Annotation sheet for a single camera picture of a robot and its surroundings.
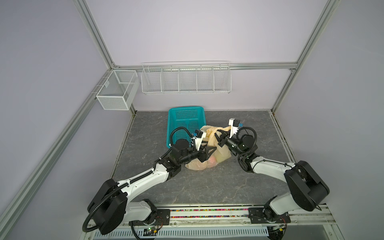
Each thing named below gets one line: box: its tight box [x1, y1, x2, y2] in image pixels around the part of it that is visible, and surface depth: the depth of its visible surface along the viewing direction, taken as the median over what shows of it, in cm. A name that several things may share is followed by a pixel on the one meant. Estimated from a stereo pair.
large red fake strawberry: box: [209, 155, 217, 167], surface depth 91 cm
